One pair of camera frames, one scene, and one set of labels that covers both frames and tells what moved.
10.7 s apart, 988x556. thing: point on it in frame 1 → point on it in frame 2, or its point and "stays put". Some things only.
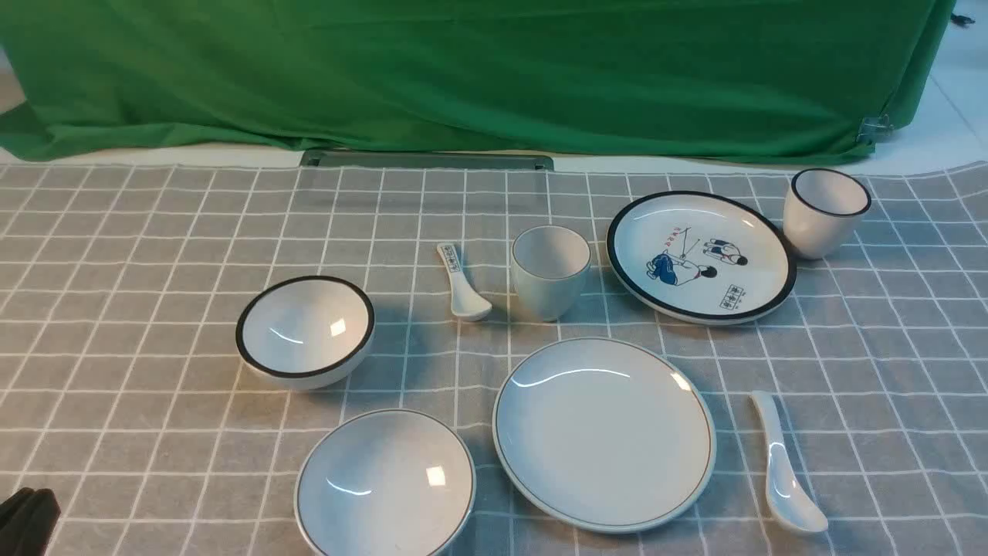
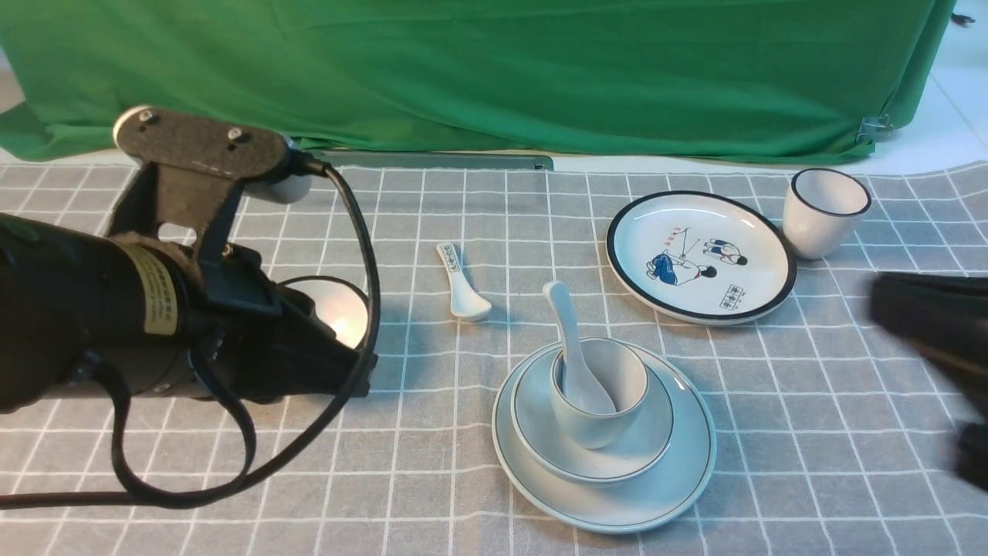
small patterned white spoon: x=468 y=302 stays put
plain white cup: x=549 y=262 → x=624 y=372
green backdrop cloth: x=812 y=79 stays put
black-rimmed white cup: x=821 y=211 stays put
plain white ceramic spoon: x=791 y=494 → x=585 y=393
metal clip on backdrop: x=874 y=127 stays put
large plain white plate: x=605 y=434 stays put
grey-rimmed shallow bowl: x=387 y=483 → x=534 y=413
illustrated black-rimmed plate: x=701 y=257 stays put
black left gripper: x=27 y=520 → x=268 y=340
